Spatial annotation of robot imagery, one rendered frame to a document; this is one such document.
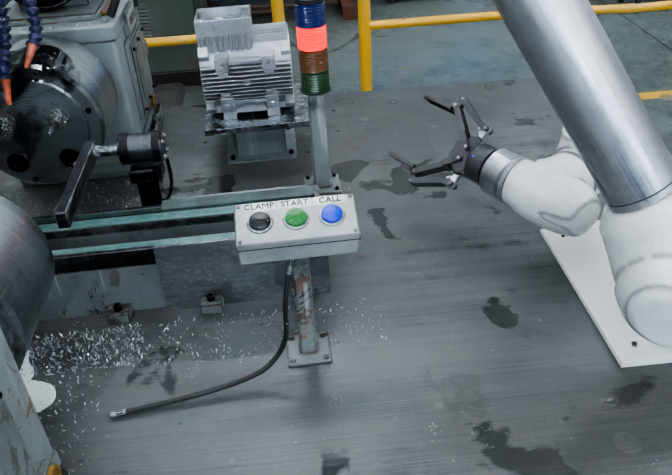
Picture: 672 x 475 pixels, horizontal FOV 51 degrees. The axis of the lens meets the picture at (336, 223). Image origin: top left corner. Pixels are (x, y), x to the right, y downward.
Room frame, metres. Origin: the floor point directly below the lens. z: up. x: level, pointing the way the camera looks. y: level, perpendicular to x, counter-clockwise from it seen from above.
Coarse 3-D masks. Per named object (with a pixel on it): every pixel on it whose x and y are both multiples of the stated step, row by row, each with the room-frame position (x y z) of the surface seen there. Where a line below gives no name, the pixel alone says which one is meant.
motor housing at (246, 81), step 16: (256, 32) 1.53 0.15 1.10; (272, 32) 1.53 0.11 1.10; (256, 48) 1.50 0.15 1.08; (272, 48) 1.50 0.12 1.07; (208, 64) 1.48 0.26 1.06; (240, 64) 1.47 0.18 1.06; (256, 64) 1.47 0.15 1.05; (288, 64) 1.48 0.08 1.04; (208, 80) 1.46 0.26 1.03; (224, 80) 1.46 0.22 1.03; (240, 80) 1.46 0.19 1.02; (256, 80) 1.47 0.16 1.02; (272, 80) 1.47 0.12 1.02; (288, 80) 1.48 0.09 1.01; (208, 96) 1.46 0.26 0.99; (224, 96) 1.46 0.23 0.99; (240, 96) 1.47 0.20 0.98; (256, 96) 1.47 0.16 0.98; (240, 112) 1.50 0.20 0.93
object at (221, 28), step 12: (204, 12) 1.58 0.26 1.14; (216, 12) 1.60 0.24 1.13; (228, 12) 1.60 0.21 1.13; (240, 12) 1.60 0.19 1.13; (204, 24) 1.50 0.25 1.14; (216, 24) 1.50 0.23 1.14; (228, 24) 1.50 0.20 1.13; (240, 24) 1.50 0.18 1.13; (204, 36) 1.50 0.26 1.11; (216, 36) 1.50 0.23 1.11; (228, 36) 1.50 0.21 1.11; (240, 36) 1.50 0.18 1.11; (216, 48) 1.50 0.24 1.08; (228, 48) 1.50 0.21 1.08; (240, 48) 1.50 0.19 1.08
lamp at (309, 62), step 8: (304, 56) 1.34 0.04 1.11; (312, 56) 1.34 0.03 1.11; (320, 56) 1.34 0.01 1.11; (304, 64) 1.34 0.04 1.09; (312, 64) 1.34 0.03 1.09; (320, 64) 1.34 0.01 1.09; (328, 64) 1.36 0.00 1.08; (304, 72) 1.34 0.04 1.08; (312, 72) 1.34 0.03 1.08; (320, 72) 1.34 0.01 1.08
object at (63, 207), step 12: (84, 144) 1.17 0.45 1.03; (84, 156) 1.12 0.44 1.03; (96, 156) 1.16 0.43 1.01; (84, 168) 1.08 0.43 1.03; (72, 180) 1.04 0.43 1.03; (84, 180) 1.06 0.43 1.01; (72, 192) 1.00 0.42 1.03; (60, 204) 0.96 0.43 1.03; (72, 204) 0.97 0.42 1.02; (60, 216) 0.93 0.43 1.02; (72, 216) 0.96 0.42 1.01; (60, 228) 0.93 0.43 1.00
